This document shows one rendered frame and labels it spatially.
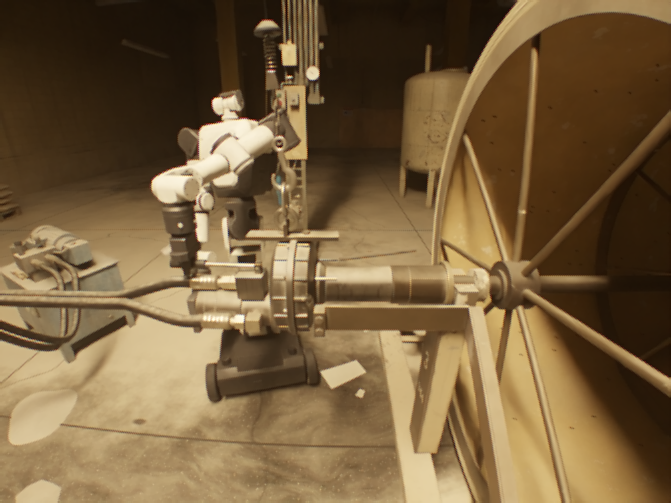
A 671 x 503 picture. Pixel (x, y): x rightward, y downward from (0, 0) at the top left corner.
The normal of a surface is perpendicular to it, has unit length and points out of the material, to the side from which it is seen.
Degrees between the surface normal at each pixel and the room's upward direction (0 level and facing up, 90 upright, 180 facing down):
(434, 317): 90
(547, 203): 94
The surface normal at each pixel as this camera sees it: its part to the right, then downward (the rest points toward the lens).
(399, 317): -0.02, 0.39
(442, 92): -0.32, 0.37
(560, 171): -0.02, 0.66
